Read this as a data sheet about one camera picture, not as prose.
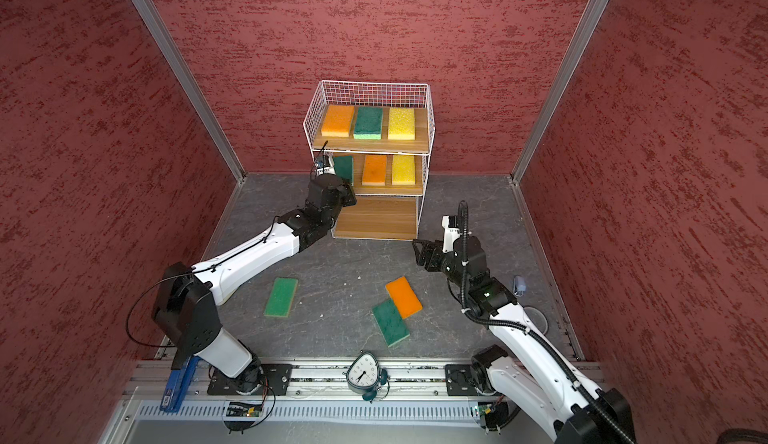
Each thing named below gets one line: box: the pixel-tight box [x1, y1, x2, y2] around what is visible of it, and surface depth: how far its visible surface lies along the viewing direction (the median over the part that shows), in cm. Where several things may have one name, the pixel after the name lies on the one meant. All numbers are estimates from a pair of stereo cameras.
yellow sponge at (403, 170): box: [392, 155, 416, 185], surface depth 88 cm
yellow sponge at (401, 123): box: [388, 107, 415, 140], surface depth 76 cm
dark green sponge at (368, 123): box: [354, 106, 383, 140], surface depth 75 cm
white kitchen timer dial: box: [342, 350, 390, 404], surface depth 73 cm
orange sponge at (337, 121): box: [321, 104, 355, 137], surface depth 76 cm
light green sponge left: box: [264, 277, 299, 318], surface depth 89 cm
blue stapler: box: [160, 356, 201, 412], surface depth 72 cm
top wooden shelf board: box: [313, 106, 428, 153], surface depth 74 cm
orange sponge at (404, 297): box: [385, 276, 423, 319], surface depth 89 cm
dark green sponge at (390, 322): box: [372, 298, 410, 348], surface depth 84 cm
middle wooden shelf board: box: [352, 154, 423, 195], surface depth 86 cm
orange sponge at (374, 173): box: [362, 154, 387, 186], surface depth 88 cm
